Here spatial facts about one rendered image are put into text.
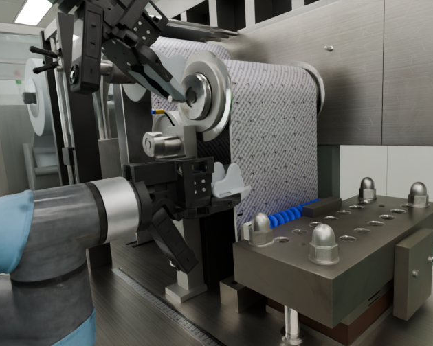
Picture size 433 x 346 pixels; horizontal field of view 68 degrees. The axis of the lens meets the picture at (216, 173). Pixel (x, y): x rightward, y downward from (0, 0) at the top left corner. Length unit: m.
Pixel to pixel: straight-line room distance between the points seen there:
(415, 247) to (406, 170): 2.69
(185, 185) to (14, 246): 0.20
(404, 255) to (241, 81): 0.35
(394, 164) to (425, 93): 2.56
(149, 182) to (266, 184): 0.24
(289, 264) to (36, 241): 0.28
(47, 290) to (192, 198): 0.19
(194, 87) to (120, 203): 0.24
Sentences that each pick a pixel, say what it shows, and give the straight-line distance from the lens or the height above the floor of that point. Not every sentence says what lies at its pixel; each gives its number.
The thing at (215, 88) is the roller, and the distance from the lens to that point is 0.51.
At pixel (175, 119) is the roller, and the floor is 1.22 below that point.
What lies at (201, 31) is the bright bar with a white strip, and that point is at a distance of 0.89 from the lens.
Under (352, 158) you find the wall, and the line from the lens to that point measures 3.40.
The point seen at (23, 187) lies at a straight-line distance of 1.44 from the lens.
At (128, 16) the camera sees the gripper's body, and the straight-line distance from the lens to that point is 0.50.
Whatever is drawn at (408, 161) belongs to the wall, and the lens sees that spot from 3.20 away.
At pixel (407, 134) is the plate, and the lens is 0.71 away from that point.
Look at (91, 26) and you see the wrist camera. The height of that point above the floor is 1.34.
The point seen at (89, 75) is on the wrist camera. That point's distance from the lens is 0.46.
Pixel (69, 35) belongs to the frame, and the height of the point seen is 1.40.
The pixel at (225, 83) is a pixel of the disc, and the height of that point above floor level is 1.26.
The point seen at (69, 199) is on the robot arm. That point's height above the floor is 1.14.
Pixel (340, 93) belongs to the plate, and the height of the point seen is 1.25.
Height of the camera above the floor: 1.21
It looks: 9 degrees down
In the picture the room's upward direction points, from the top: 4 degrees counter-clockwise
